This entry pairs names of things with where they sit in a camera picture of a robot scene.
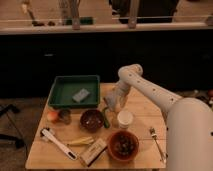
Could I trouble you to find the purple bowl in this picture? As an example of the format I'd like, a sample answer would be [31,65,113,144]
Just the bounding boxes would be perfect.
[80,109,104,133]

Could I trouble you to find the yellow banana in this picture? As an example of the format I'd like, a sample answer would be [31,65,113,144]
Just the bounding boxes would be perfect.
[67,136,94,146]

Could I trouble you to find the metal can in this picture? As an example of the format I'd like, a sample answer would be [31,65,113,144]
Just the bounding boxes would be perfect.
[59,110,71,124]

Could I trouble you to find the green plastic tray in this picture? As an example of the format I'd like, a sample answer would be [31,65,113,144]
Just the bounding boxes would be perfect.
[48,75,100,109]

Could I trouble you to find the small cardboard box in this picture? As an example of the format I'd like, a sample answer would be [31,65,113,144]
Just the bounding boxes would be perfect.
[80,138,107,167]

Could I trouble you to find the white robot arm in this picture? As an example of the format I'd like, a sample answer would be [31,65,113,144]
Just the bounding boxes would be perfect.
[105,64,213,171]

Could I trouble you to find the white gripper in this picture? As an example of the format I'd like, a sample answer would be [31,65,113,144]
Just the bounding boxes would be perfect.
[108,81,131,112]

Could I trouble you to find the white cup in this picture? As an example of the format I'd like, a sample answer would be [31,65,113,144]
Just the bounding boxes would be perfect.
[117,110,133,129]

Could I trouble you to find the grey sponge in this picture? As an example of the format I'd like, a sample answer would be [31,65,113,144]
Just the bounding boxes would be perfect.
[72,89,90,102]

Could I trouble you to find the white handled utensil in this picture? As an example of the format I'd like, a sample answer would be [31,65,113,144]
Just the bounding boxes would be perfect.
[40,128,77,160]

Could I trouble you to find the orange bowl with contents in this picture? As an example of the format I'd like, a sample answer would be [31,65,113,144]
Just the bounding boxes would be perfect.
[107,130,139,163]

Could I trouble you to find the silver fork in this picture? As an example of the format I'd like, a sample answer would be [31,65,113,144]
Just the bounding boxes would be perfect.
[149,127,166,164]

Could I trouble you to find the green cucumber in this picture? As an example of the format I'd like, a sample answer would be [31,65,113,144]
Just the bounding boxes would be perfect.
[102,107,110,128]

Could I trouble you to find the orange fruit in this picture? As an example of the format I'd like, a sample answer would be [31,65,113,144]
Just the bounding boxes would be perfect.
[47,111,59,122]

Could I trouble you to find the wooden table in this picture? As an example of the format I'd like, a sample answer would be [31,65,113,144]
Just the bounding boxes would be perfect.
[25,88,166,170]

